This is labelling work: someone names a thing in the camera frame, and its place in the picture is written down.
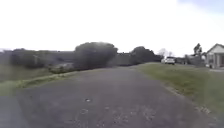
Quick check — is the row of dark bushes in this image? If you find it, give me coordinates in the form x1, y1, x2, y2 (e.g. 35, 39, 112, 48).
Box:
0, 41, 164, 70

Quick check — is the grey asphalt path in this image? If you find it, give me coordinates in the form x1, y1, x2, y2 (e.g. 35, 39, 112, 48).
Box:
0, 65, 221, 128

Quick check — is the white vehicle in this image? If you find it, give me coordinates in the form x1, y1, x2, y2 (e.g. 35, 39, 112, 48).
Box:
164, 56, 176, 66

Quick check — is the grass verge strip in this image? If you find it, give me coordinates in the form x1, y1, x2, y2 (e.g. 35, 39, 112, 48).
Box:
136, 62, 224, 118

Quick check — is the tree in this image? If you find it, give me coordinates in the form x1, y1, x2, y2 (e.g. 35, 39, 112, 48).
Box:
193, 42, 203, 58

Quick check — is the grass bank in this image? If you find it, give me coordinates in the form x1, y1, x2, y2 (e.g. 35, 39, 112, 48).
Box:
0, 63, 79, 98

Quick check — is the house with gabled roof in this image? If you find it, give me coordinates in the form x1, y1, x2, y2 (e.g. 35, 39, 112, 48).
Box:
204, 43, 224, 70

